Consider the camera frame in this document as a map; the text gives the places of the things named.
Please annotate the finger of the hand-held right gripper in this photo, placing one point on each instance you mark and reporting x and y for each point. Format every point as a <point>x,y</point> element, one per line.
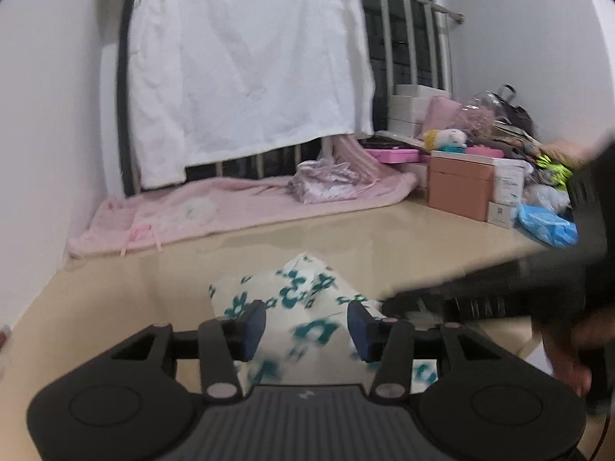
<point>471,295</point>

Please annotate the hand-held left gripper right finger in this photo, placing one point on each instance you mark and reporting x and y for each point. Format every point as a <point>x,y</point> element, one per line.
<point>358,336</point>

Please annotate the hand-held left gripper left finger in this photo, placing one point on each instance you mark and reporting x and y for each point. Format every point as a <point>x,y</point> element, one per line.
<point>254,333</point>

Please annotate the white green floral pants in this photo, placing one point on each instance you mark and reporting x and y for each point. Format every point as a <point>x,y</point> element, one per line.
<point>307,297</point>

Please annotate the person's right hand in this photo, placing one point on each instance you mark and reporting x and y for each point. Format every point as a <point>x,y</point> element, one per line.
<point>567,360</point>

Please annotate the blue plastic bag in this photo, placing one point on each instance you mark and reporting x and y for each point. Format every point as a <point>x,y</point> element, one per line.
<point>547,225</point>

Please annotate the white plastic bag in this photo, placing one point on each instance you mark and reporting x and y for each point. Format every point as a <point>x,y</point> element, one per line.
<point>543,197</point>

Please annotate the neon yellow item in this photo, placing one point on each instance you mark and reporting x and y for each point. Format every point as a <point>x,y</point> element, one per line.
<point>552,170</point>

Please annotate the small white box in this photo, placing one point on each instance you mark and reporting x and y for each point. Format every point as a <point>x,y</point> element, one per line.
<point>502,215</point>

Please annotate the white paper sheet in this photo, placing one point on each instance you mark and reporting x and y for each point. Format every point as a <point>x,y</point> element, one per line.
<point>538,360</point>

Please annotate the white labelled box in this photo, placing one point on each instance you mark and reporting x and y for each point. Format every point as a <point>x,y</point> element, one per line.
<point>509,182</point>

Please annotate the brown box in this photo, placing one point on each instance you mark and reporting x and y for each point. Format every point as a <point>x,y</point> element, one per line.
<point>456,192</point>

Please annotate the printed flat packet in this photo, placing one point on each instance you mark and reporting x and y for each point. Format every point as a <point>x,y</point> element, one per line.
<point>516,141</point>

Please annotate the pink fleece blanket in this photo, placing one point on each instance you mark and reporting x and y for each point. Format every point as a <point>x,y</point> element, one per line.
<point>240,201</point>

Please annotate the black bag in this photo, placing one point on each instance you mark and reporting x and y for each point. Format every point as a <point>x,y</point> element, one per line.
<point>521,117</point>

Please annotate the pink flat box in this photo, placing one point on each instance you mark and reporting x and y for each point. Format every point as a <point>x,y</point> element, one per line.
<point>391,156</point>
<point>483,152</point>

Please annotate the purple patterned garment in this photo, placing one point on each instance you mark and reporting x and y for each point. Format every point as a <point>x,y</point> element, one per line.
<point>322,185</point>

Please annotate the yellow white plush toy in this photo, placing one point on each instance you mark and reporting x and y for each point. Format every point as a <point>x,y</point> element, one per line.
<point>447,138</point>

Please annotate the clear plastic bouquet wrap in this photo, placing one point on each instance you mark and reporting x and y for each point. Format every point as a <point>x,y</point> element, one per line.
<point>480,115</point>

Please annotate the dark flat case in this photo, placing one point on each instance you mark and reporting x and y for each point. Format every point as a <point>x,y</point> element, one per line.
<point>384,143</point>

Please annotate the pink pillow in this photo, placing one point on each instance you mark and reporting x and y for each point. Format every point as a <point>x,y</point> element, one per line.
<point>442,115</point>

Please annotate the stack of white boxes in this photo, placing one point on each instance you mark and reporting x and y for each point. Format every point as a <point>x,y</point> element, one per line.
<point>408,110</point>

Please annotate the red-brown stick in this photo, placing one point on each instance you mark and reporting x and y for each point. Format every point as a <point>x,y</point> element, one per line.
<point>4,335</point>

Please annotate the white hanging cloth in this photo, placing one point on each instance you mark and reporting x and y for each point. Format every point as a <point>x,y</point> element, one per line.
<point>240,67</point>

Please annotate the metal bar railing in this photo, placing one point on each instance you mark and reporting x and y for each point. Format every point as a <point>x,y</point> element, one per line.
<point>432,5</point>

